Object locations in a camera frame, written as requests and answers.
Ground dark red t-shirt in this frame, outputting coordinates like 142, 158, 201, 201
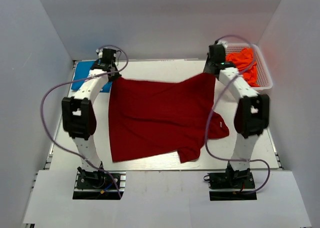
108, 73, 230, 163

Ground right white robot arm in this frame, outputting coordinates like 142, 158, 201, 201
203, 43, 270, 188

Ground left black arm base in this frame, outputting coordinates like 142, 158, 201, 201
72, 171, 126, 200

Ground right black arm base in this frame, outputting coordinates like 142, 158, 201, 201
203, 172, 257, 201

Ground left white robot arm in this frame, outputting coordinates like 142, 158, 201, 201
61, 46, 121, 188

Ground folded blue t-shirt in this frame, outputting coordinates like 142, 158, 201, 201
71, 60, 112, 93

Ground orange t-shirt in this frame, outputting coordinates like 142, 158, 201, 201
226, 48, 259, 87

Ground white plastic basket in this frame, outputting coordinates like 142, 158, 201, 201
225, 43, 273, 91

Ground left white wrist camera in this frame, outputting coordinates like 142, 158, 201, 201
96, 47, 104, 58

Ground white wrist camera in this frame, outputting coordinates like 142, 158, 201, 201
214, 39, 228, 49
96, 47, 104, 58

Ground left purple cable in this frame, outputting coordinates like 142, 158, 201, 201
39, 45, 130, 199

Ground purple cable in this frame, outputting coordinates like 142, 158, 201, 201
204, 34, 271, 195
39, 45, 130, 199

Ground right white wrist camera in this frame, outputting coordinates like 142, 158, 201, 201
214, 39, 228, 49

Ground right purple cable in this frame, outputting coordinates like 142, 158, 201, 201
204, 34, 271, 195

